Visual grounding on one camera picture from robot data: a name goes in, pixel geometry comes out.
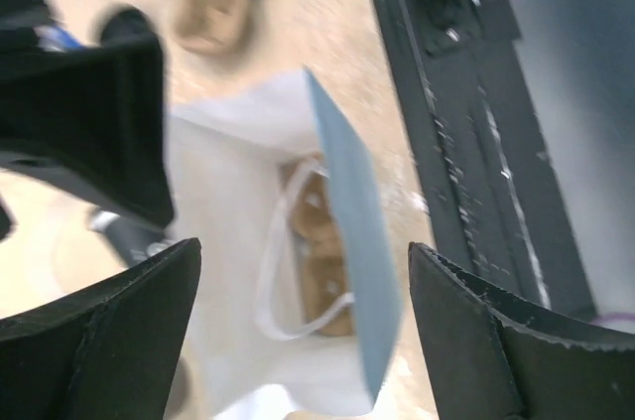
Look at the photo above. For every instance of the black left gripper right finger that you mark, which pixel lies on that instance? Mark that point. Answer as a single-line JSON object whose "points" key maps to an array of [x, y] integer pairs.
{"points": [[492, 355]]}

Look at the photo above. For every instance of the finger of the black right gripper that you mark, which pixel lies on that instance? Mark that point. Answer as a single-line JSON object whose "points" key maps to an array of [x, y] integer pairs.
{"points": [[90, 122]]}

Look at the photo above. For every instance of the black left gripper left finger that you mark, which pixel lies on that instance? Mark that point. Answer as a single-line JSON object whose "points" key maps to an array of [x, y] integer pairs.
{"points": [[108, 351]]}

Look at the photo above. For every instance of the light blue paper bag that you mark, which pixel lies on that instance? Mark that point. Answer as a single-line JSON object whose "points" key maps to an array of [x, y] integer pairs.
{"points": [[236, 164]]}

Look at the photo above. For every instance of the white paper coffee cup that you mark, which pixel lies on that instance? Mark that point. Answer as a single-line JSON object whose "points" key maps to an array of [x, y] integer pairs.
{"points": [[131, 241]]}

